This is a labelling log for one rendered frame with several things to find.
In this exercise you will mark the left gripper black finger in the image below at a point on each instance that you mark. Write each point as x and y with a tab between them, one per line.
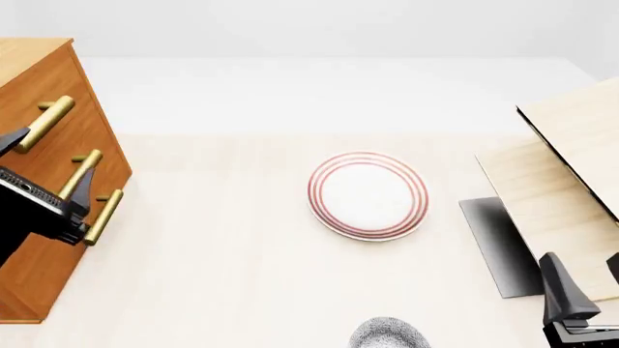
81	199
13	139

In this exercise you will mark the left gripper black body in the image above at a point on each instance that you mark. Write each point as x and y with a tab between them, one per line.
38	214

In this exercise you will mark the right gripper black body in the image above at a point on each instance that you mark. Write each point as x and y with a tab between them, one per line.
580	337

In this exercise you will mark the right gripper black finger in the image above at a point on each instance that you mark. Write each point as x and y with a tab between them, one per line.
563	290
615	268

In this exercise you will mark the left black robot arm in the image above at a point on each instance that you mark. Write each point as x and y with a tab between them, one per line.
8	243

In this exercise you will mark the wooden cabinet drawer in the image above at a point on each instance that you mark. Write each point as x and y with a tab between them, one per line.
105	145
67	275
58	83

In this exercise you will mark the wooden cabinet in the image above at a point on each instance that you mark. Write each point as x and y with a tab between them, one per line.
48	282

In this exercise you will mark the grey patterned bowl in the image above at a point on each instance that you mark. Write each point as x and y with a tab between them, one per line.
387	335

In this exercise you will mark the pale wooden shelf black side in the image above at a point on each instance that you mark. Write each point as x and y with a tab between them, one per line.
556	203

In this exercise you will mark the white plate with red rings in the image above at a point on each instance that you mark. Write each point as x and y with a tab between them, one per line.
367	195

